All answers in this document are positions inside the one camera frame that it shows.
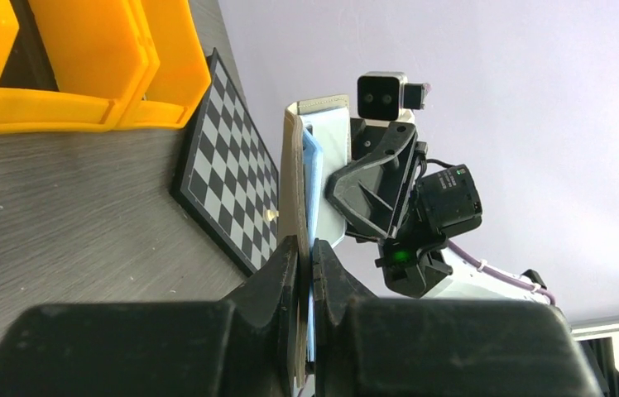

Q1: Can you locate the middle orange plastic bin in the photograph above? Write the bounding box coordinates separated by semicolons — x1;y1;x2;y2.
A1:
0;1;150;134

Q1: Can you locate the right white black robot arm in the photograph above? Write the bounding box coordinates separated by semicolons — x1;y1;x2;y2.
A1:
324;117;555;304

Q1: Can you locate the orange plastic bin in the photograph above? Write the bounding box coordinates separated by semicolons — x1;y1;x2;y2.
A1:
117;0;211;130
0;1;150;134

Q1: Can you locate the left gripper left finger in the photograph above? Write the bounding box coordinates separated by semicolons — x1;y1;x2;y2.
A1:
0;236;299;396

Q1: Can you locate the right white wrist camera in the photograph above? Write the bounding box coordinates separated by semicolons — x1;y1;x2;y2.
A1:
357;71;432;127

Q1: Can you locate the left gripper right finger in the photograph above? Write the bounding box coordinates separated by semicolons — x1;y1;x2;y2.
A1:
312;240;602;396

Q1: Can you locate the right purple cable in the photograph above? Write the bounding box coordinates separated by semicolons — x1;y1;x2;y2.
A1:
446;238;557;307

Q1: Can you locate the black white checkerboard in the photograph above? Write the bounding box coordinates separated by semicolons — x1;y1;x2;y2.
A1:
170;50;280;275

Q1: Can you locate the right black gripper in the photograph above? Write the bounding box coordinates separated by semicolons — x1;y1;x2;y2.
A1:
324;121;482;298

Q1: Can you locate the right orange plastic bin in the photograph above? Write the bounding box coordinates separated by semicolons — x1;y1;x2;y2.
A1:
117;0;211;130

